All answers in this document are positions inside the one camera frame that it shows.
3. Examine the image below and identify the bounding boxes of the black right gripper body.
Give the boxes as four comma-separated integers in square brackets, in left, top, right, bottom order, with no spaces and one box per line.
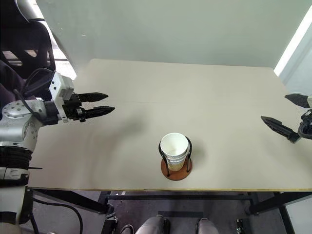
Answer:
[297,111,312,140]

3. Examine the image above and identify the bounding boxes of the grey rounded leg cover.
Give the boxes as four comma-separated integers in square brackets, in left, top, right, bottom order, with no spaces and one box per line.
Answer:
[135,214,170,234]
[196,218,216,234]

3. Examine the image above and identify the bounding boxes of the silver round tube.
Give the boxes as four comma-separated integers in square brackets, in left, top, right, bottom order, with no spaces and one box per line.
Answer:
[14,0,46,23]

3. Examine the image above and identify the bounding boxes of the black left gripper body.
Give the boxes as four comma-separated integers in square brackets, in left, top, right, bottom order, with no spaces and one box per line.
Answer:
[62,94,87,122]

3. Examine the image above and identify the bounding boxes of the brown wire cup holder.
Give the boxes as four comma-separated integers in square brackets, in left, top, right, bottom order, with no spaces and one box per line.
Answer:
[158,135,194,182]

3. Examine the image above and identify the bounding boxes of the black office chair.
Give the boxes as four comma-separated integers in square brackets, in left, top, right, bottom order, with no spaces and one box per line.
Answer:
[0,0,57,103]

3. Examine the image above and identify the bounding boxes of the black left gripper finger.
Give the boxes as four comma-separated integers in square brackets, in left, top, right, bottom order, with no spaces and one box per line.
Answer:
[79,92,109,103]
[85,106,116,119]

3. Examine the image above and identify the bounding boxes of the white and tan paper cup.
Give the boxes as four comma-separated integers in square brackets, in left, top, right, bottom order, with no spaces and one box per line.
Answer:
[162,152,188,162]
[160,132,190,157]
[165,158,186,172]

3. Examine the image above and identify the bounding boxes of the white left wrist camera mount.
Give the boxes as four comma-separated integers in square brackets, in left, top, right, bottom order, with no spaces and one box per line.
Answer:
[48,72,75,123]

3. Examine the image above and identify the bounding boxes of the black metal table frame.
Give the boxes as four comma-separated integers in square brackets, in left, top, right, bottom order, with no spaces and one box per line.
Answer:
[26,187,312,234]

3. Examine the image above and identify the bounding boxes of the black floor cable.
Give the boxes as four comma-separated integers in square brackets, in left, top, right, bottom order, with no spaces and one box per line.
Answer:
[33,198,84,234]

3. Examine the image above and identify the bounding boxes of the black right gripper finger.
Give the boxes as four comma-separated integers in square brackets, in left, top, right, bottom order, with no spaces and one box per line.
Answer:
[260,116,299,144]
[284,93,309,108]

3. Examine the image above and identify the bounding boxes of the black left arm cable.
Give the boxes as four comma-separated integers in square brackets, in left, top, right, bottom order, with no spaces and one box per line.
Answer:
[13,67,55,122]

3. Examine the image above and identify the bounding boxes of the black floor tape strip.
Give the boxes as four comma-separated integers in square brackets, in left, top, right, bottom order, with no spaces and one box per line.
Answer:
[158,211,204,218]

